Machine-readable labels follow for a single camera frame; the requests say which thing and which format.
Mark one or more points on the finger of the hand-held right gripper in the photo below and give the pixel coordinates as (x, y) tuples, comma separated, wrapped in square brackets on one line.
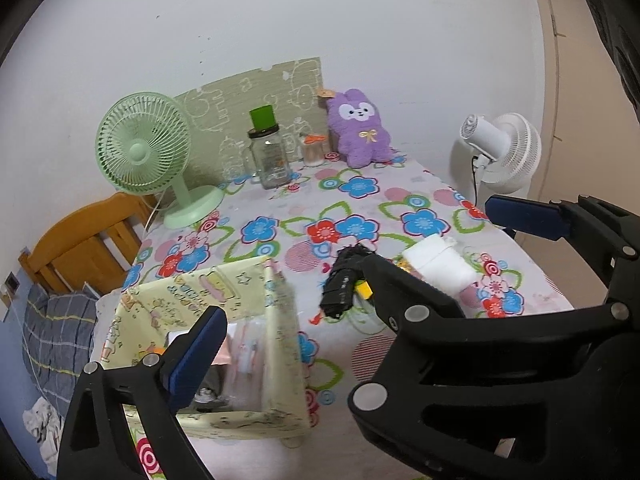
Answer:
[(525, 215), (430, 305)]

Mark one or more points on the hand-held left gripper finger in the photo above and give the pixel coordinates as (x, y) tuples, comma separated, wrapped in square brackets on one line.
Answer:
[(195, 355)]

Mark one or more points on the pink packet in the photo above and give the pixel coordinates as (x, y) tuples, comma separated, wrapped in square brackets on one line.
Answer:
[(240, 350)]

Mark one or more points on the white soft packet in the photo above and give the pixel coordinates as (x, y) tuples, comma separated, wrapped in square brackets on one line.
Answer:
[(440, 260)]

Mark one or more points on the yellow printed storage box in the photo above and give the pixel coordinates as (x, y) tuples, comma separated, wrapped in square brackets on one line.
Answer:
[(200, 285)]

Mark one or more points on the black cloth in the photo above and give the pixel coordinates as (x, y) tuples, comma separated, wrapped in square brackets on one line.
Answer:
[(342, 280)]

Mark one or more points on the white standing fan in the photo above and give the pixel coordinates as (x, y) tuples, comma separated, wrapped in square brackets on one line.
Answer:
[(510, 150)]

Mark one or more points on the beige door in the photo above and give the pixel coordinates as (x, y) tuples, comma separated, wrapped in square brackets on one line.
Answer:
[(575, 85)]

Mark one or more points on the grey plaid pillow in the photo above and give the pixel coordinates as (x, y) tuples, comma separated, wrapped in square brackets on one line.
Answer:
[(55, 330)]

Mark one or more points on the wooden bed headboard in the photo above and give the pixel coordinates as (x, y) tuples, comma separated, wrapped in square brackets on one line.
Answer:
[(75, 240)]

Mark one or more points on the white crumpled cloth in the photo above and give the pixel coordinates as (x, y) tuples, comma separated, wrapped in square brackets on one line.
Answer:
[(42, 425)]

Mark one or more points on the floral tablecloth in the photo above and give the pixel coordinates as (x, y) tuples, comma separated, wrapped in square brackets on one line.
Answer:
[(280, 200)]

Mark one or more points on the purple plush toy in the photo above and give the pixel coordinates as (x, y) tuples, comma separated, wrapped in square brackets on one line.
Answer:
[(360, 135)]

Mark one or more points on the swab container with orange lid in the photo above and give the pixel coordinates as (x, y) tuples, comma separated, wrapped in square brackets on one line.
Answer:
[(312, 155)]

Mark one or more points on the green desk fan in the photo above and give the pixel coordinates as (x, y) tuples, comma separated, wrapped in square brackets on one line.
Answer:
[(135, 152)]

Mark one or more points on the glass jar with green lid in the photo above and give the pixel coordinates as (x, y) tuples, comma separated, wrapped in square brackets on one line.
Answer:
[(270, 155)]

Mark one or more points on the green printed board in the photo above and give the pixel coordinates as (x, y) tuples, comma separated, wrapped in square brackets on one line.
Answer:
[(225, 105)]

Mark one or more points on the wall socket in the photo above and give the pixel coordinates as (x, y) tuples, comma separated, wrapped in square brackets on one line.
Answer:
[(11, 281)]

